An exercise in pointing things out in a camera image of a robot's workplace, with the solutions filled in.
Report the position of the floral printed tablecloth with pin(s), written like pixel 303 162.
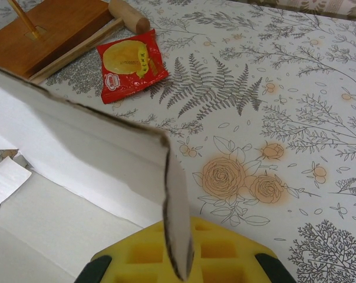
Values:
pixel 284 118

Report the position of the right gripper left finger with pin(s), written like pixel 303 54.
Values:
pixel 131 256

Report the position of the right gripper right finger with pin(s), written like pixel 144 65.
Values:
pixel 225 253

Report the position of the brown wooden rack base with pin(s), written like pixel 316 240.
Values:
pixel 48 35

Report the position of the white paper box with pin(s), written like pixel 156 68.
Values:
pixel 77 206

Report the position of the red snack packet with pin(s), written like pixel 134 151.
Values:
pixel 131 65

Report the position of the small wooden mallet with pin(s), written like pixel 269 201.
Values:
pixel 131 14

